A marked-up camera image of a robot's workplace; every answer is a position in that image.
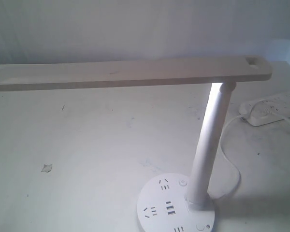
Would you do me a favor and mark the white desk lamp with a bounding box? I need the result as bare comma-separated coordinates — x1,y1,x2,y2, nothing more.
0,55,273,232

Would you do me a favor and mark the white power strip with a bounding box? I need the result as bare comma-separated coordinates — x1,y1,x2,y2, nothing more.
239,91,290,127

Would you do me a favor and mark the white plug in strip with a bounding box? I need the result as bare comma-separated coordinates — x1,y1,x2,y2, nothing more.
252,104,276,118

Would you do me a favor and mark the white lamp power cable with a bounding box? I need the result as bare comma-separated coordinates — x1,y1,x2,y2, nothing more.
213,113,247,201

